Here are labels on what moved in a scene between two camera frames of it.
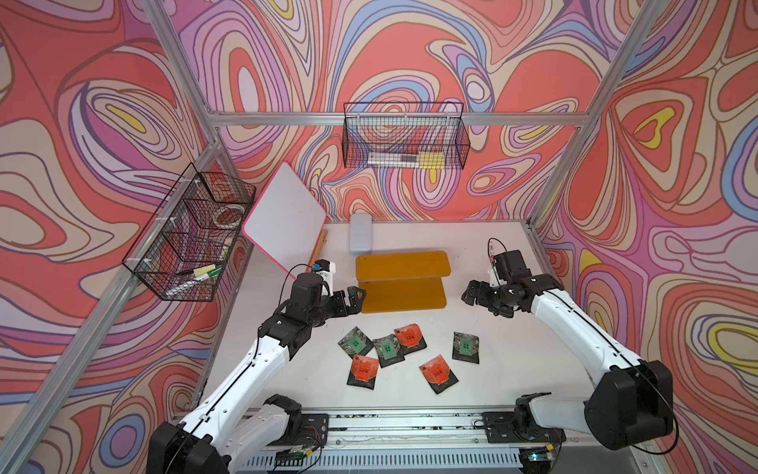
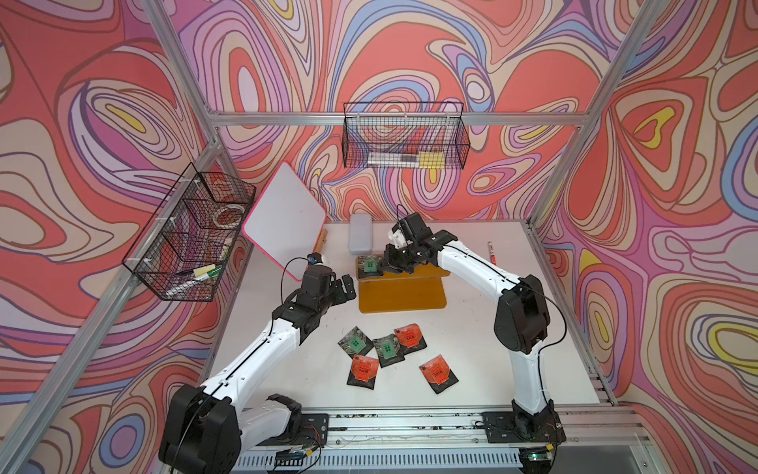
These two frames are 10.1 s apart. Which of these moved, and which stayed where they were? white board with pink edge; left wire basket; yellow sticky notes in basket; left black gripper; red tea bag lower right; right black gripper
Moved: left black gripper; right black gripper
Stayed: yellow sticky notes in basket; red tea bag lower right; white board with pink edge; left wire basket
